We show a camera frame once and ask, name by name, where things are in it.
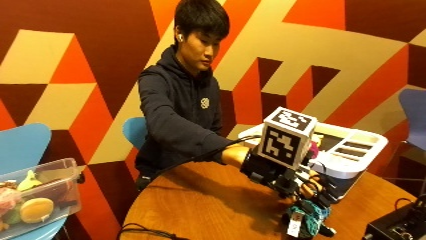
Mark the teal knitted soft toy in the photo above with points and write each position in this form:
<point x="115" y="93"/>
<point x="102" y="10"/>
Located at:
<point x="312" y="216"/>

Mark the pink item in tray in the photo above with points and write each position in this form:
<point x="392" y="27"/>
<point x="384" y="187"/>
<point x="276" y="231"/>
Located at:
<point x="314" y="150"/>

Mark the white plastic organizer tray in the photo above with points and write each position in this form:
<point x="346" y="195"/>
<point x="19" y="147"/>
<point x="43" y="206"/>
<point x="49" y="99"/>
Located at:
<point x="354" y="153"/>

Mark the white cube with black markers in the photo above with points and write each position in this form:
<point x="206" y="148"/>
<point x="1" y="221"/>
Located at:
<point x="283" y="140"/>

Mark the black equipment box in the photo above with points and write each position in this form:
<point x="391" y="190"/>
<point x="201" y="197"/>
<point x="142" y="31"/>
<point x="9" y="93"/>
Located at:
<point x="396" y="225"/>

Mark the person in dark hoodie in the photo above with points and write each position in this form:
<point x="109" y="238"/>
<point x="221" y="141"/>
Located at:
<point x="177" y="110"/>

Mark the small light blue chair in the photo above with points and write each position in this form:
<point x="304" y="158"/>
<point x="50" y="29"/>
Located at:
<point x="134" y="131"/>

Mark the white earbud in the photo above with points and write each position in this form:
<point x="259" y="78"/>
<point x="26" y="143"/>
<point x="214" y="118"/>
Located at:
<point x="179" y="37"/>

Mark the clear plastic storage bin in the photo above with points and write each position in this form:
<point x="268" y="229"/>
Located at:
<point x="57" y="186"/>

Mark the yellow round toy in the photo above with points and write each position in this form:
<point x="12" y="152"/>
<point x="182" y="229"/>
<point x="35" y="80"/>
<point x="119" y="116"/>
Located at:
<point x="35" y="210"/>

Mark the yellow green pear toy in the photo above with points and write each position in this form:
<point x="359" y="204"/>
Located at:
<point x="27" y="181"/>

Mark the large light blue chair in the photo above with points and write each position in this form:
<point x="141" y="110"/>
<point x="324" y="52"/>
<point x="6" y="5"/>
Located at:
<point x="21" y="143"/>

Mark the pink soft toy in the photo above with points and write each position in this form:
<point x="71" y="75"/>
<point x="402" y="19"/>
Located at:
<point x="8" y="200"/>

